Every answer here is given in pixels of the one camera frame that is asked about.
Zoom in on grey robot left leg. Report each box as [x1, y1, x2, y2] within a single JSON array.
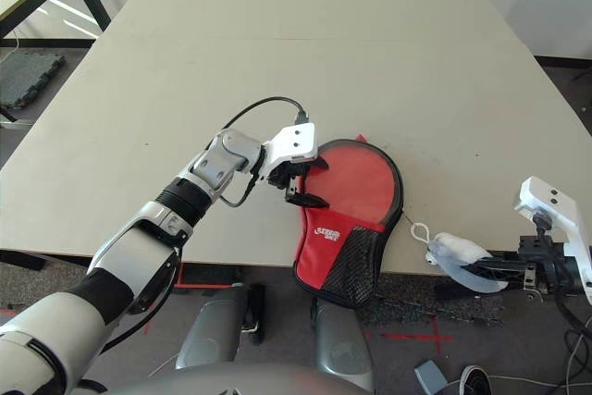
[[175, 282, 268, 371]]

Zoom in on white grey plush keychain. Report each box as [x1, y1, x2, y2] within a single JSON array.
[[410, 221, 508, 294]]

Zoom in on grey floor pedal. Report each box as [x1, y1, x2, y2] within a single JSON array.
[[413, 360, 448, 394]]

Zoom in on grey robot torso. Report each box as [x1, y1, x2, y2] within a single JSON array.
[[99, 364, 371, 395]]

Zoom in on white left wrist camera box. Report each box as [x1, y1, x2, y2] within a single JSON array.
[[264, 121, 321, 179]]

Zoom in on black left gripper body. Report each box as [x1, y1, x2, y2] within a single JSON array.
[[266, 158, 309, 204]]

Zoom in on black shoe white sole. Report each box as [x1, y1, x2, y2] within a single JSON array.
[[460, 364, 494, 395]]

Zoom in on dark foam puzzle mat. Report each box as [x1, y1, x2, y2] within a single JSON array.
[[0, 50, 66, 112]]

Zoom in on grey robot leg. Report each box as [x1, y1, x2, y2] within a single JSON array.
[[310, 295, 376, 391], [175, 282, 268, 371]]

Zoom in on red and black paddle case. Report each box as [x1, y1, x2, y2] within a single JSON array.
[[291, 133, 407, 309]]

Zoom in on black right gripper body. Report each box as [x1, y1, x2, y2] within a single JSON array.
[[517, 235, 579, 297]]

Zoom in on grey robot right leg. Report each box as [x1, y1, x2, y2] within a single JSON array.
[[310, 295, 376, 391]]

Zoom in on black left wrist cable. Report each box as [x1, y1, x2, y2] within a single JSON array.
[[99, 96, 310, 354]]

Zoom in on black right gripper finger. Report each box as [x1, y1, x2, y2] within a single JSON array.
[[485, 249, 526, 263], [464, 261, 526, 286]]

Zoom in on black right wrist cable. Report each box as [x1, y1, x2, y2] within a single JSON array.
[[531, 208, 592, 345]]

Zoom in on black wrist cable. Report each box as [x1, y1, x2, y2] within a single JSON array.
[[99, 96, 310, 354], [531, 208, 592, 345]]

